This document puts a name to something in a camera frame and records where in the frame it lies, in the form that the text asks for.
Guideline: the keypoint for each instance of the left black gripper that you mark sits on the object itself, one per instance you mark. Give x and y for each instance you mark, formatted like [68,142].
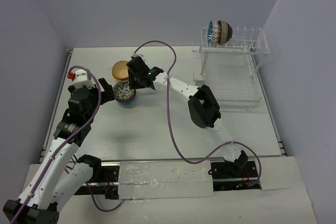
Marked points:
[102,93]

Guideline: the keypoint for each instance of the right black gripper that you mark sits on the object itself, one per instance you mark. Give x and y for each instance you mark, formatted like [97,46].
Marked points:
[132,85]

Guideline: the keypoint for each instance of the black floral patterned bowl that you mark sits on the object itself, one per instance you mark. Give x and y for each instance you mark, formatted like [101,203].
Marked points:
[122,89]

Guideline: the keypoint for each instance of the blue triangle patterned bowl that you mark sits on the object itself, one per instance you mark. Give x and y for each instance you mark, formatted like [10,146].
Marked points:
[213,33]

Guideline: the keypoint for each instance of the brown lattice rim bowl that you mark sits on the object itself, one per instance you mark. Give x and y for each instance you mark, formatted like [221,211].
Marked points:
[225,33]

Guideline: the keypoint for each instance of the red patterned bowl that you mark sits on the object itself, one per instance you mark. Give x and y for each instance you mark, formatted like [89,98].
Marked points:
[127,99]

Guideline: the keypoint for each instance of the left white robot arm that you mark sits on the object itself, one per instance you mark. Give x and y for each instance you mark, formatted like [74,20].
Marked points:
[46,195]

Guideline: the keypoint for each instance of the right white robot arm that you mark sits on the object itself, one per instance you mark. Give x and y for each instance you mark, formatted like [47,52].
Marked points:
[203,108]

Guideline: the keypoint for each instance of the yellow bowl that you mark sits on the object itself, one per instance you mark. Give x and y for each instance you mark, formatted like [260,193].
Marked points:
[118,77]

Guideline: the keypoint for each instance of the tan inner bowl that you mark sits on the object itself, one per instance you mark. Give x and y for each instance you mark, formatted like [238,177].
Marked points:
[120,69]

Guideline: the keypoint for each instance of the solid blue bowl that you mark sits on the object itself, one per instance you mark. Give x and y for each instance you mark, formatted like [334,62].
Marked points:
[127,104]

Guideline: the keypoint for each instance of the silver tape patch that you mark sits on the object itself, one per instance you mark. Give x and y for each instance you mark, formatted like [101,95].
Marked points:
[173,179]

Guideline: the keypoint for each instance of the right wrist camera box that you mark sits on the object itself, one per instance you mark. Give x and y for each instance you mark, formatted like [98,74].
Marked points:
[138,55]

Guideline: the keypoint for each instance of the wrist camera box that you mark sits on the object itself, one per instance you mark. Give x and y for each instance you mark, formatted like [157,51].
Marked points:
[80,79]
[138,55]

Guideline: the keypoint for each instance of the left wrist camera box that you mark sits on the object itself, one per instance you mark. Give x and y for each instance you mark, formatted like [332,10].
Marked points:
[80,79]

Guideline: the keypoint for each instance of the aluminium table edge rail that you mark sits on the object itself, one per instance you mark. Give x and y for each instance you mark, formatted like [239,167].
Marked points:
[45,145]

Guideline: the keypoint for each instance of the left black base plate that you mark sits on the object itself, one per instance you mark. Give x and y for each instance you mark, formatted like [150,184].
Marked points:
[106,184]

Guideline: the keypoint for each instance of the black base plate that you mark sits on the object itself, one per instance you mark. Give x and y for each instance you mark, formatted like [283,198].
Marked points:
[226,177]
[106,184]

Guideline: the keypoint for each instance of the white wire dish rack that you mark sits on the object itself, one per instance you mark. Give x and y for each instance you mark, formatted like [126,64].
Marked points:
[230,70]

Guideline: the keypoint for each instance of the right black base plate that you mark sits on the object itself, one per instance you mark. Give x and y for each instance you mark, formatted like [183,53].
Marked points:
[226,177]

